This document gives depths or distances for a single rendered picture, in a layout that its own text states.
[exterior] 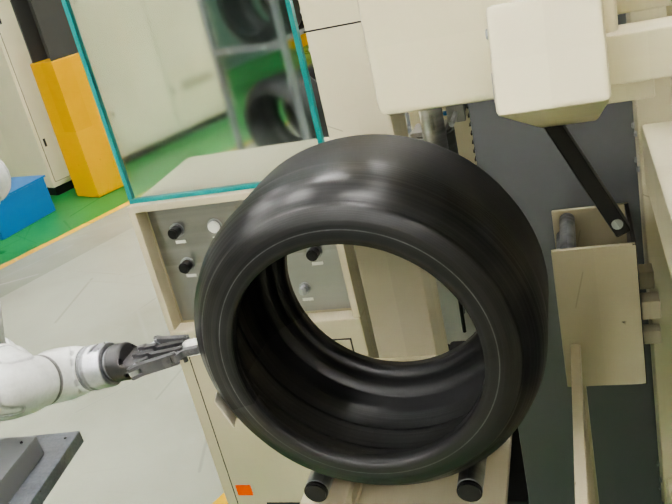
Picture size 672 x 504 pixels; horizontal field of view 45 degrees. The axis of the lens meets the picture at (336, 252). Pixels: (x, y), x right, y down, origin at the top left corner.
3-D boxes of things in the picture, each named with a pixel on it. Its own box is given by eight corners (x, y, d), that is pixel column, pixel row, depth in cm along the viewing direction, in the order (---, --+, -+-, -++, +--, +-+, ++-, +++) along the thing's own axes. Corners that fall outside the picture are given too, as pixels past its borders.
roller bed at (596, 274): (566, 335, 177) (551, 210, 165) (638, 330, 172) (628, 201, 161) (567, 387, 159) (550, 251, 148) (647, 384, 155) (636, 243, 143)
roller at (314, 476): (370, 381, 176) (361, 395, 178) (352, 371, 176) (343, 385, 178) (331, 492, 146) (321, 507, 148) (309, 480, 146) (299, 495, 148)
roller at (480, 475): (472, 369, 169) (493, 367, 167) (476, 387, 170) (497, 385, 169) (453, 483, 138) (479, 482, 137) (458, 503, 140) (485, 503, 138)
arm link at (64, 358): (112, 389, 166) (70, 403, 154) (52, 400, 171) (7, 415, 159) (101, 337, 166) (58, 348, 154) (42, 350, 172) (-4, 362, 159)
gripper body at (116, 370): (95, 359, 154) (135, 351, 151) (116, 336, 162) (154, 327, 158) (112, 391, 157) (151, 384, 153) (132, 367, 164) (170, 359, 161)
